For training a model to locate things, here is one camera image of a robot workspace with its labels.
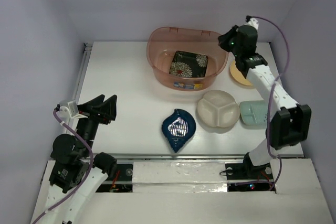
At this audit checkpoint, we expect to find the black floral square plate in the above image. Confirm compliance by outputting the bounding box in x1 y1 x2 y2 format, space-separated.
169 51 208 78

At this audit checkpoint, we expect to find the dark blue leaf-shaped plate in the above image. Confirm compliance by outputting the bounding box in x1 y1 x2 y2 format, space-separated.
161 109 196 153

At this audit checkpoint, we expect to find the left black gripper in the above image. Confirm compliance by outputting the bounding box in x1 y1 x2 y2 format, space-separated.
76 93 117 155

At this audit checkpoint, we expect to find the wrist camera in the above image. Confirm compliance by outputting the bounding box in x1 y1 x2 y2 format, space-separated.
245 15 259 30
56 100 79 119

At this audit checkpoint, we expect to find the white three-section divided plate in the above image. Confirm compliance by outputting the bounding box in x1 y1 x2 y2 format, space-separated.
196 90 240 128

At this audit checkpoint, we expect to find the aluminium rail frame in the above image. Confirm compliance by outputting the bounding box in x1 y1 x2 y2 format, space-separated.
53 43 92 142

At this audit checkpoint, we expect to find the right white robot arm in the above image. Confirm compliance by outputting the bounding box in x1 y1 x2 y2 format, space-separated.
218 24 311 180

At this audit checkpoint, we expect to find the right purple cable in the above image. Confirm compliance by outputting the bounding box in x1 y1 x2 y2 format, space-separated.
254 15 290 193

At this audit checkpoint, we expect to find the light teal rectangular plate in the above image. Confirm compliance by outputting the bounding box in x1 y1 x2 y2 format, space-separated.
239 100 268 127

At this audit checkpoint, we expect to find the yellow round plate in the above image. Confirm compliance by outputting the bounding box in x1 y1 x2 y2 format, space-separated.
229 60 253 87

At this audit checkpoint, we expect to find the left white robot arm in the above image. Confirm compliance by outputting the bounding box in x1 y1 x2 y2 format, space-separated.
41 94 117 223

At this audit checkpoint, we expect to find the pink translucent plastic bin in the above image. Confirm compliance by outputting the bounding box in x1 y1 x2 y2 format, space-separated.
146 26 228 91

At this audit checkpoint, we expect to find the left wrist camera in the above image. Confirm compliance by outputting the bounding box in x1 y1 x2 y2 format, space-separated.
56 100 79 119

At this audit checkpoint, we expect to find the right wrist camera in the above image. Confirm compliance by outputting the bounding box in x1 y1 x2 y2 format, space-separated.
245 15 259 30

